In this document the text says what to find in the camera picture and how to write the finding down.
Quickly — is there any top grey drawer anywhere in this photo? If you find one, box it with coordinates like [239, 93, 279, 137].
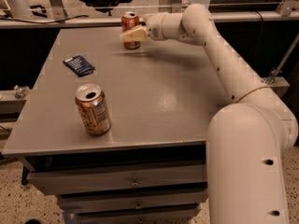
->
[27, 164, 206, 195]

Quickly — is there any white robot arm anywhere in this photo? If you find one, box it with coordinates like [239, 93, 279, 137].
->
[121, 4, 298, 224]

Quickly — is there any bottom grey drawer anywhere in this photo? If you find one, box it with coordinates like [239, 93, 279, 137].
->
[76, 204, 199, 224]

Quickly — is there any small shiny crumpled object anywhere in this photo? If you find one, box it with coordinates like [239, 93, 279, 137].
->
[14, 85, 30, 99]

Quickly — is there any white pipe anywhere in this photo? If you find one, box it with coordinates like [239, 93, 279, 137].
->
[6, 0, 33, 18]

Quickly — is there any black cable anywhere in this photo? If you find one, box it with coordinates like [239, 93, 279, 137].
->
[0, 14, 91, 25]

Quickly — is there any grey drawer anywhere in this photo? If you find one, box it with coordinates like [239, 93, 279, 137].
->
[27, 164, 206, 195]
[58, 189, 207, 214]
[76, 204, 199, 224]

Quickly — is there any middle grey drawer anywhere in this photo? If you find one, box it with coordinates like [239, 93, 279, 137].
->
[58, 189, 207, 214]

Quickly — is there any grey metal rail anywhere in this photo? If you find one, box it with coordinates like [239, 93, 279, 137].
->
[0, 11, 281, 29]

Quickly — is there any orange soda can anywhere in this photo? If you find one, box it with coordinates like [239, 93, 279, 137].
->
[75, 83, 111, 135]

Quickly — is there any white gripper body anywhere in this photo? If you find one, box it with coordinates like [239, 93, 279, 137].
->
[146, 13, 166, 41]

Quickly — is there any dark blue snack packet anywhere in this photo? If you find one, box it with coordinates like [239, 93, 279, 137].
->
[63, 55, 95, 77]

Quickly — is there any grey drawer cabinet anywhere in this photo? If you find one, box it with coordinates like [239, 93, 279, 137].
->
[1, 25, 228, 224]

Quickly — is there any red coke can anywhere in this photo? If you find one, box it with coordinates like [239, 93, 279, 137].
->
[121, 11, 140, 49]

